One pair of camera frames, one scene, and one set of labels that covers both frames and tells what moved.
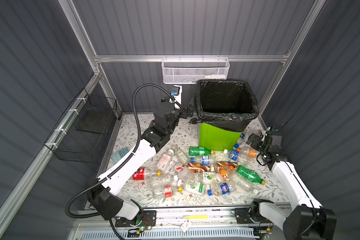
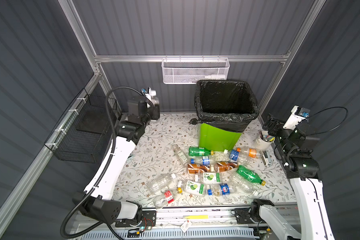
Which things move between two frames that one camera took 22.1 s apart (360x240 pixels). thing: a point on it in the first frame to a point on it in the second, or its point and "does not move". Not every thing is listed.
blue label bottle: [234, 154] to [235, 155]
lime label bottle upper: [209, 177] does not move
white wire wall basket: [190, 70] does not move
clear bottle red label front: [161, 192] to [166, 197]
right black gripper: [252, 137] to [269, 121]
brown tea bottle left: [197, 167] does not move
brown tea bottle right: [222, 165] does not move
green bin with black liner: [224, 109] does not move
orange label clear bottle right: [246, 153] does not move
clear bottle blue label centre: [207, 159] does not move
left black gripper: [182, 114] to [154, 111]
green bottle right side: [250, 174] does not move
